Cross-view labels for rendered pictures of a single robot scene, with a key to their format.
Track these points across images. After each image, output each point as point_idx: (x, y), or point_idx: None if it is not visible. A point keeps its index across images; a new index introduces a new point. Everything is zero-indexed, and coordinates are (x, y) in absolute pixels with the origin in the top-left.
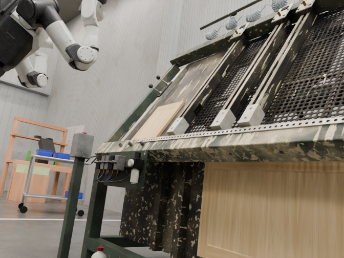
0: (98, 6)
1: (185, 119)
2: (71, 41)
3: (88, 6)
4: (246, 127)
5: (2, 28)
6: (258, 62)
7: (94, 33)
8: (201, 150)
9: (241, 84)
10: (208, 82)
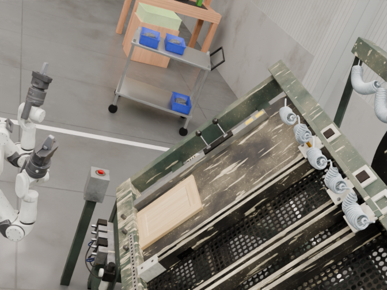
0: (32, 183)
1: (160, 263)
2: (2, 218)
3: (20, 186)
4: None
5: None
6: (243, 267)
7: (27, 209)
8: None
9: (207, 285)
10: (213, 222)
